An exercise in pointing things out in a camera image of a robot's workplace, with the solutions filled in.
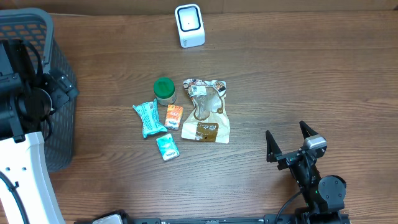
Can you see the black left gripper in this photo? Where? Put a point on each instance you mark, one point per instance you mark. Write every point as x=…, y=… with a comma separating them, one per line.
x=61, y=86

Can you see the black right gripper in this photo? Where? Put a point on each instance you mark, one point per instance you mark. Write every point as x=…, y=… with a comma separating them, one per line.
x=275, y=155

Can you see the beige clear snack pouch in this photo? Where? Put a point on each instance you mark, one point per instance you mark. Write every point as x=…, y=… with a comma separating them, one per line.
x=208, y=122

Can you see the teal white packet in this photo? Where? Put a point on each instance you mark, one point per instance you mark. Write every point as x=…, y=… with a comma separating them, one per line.
x=149, y=114

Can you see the green lid white jar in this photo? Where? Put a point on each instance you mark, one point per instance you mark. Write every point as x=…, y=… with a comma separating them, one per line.
x=164, y=89

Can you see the orange tissue pack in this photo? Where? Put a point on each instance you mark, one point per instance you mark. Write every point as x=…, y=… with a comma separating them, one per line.
x=173, y=117

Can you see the teal Kleenex tissue pack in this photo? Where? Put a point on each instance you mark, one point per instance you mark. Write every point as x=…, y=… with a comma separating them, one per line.
x=167, y=147

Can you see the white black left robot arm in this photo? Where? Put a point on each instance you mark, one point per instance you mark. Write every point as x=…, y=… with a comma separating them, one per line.
x=29, y=96

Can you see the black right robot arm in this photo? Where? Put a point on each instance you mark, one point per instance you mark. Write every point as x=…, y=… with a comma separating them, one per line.
x=323, y=196

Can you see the white barcode scanner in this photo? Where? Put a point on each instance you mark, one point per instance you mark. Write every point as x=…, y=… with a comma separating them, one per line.
x=190, y=25

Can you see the grey plastic mesh basket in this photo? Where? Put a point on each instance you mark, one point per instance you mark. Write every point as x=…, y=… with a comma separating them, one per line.
x=36, y=26

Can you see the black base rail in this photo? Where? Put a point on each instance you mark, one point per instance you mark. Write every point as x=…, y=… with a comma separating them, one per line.
x=125, y=218

